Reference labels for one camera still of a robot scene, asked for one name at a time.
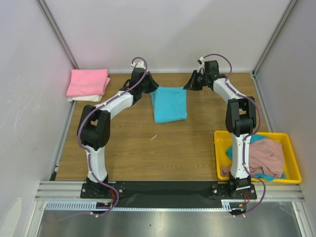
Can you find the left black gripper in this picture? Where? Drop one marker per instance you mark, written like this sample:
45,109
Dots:
153,86

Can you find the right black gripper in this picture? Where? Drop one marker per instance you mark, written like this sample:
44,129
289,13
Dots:
191,81

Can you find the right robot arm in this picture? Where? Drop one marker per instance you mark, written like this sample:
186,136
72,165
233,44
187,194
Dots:
240,119

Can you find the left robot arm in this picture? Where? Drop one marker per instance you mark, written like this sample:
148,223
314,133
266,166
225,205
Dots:
95,127

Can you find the folded white t shirt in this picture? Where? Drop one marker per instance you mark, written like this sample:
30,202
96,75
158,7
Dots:
90,98

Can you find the yellow plastic bin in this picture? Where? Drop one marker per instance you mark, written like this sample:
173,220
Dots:
223,142

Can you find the folded pink t shirt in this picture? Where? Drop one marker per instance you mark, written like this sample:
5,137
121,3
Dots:
88,82

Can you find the dusty pink t shirt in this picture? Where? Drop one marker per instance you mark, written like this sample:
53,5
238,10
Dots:
266,158

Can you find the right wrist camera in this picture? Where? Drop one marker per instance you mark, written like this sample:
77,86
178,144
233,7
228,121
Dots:
201,68

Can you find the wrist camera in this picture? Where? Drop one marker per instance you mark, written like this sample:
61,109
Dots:
201,68
139,65

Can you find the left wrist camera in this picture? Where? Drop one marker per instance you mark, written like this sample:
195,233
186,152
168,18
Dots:
139,65

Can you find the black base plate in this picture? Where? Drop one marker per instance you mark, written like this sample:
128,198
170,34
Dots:
218,191

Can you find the white cable duct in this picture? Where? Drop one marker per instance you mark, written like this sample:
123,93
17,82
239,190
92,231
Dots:
211,205

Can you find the right aluminium frame post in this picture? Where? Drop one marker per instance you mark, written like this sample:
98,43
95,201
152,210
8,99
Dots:
280,25

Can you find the aluminium frame post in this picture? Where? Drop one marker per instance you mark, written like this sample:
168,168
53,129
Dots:
44,8
280,25

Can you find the left aluminium frame post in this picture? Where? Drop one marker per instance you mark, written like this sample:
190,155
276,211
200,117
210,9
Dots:
44,8

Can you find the aluminium front rail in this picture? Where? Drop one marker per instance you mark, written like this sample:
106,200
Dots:
71,190

